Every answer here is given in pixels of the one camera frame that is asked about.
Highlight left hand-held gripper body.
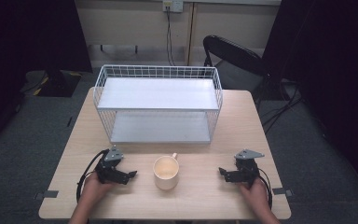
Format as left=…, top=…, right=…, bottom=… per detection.
left=94, top=145, right=131, bottom=185

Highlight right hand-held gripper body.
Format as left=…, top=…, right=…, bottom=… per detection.
left=229, top=148, right=266, bottom=187

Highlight cream ceramic cup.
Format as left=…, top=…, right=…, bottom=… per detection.
left=152, top=152, right=180, bottom=191

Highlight person's left hand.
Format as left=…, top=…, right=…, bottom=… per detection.
left=82, top=172, right=117, bottom=203

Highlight person's right hand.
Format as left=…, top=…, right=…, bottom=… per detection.
left=238, top=177, right=270, bottom=210

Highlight black tape strip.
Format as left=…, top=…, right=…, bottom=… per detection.
left=33, top=189, right=60, bottom=201
left=271, top=187, right=295, bottom=198

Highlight black stand base yellow stripes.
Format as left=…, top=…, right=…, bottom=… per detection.
left=19, top=69, right=82, bottom=98

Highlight black chair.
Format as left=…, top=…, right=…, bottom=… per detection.
left=201, top=35, right=273, bottom=105

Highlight dark curtain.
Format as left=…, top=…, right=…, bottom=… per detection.
left=260, top=0, right=358, bottom=200

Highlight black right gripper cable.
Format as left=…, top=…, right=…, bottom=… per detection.
left=255, top=167, right=274, bottom=210

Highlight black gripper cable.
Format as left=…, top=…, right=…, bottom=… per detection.
left=255, top=167, right=274, bottom=210
left=76, top=148, right=111, bottom=203

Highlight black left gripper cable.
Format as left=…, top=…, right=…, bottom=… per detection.
left=76, top=148, right=111, bottom=203

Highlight black floor cables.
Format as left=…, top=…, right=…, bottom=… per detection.
left=256, top=78, right=307, bottom=135

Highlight white wire shelf rack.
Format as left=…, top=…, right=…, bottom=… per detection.
left=92, top=63, right=224, bottom=145

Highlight black wall socket cable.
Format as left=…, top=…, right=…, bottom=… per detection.
left=165, top=7, right=177, bottom=67

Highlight white wall socket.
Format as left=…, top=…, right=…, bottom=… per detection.
left=162, top=0, right=185, bottom=14

